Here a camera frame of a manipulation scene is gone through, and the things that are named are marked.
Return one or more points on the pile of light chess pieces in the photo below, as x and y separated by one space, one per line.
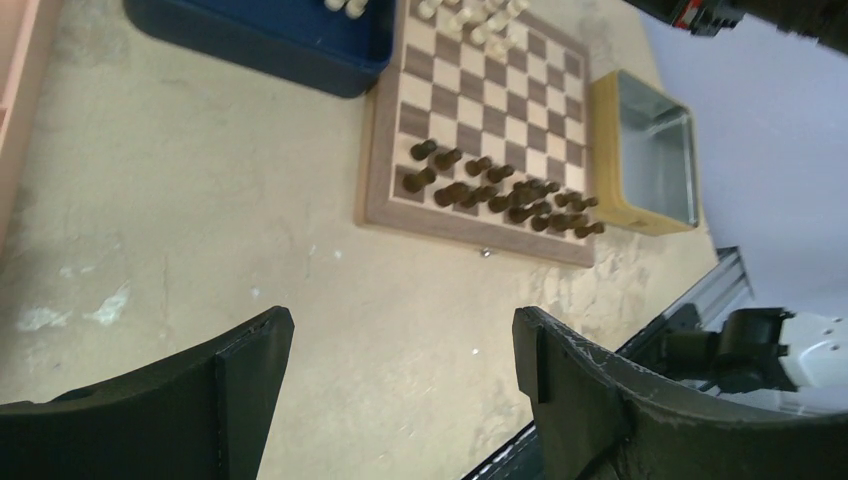
353 9

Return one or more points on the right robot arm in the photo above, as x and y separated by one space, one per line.
823 340

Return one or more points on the metal tin box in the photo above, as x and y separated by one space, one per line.
643 157

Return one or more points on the dark blue tray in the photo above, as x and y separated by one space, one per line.
300 41

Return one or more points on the aluminium frame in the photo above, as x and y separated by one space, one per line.
723 289

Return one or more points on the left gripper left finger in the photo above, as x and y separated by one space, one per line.
203 413

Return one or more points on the row of dark chess pieces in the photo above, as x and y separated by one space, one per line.
529 191

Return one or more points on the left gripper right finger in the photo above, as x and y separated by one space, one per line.
686 426

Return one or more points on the light pieces on board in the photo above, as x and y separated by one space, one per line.
482 23

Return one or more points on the orange plastic file organizer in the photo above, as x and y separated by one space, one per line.
28 29

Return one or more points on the wooden chess board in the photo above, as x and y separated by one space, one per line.
455 93

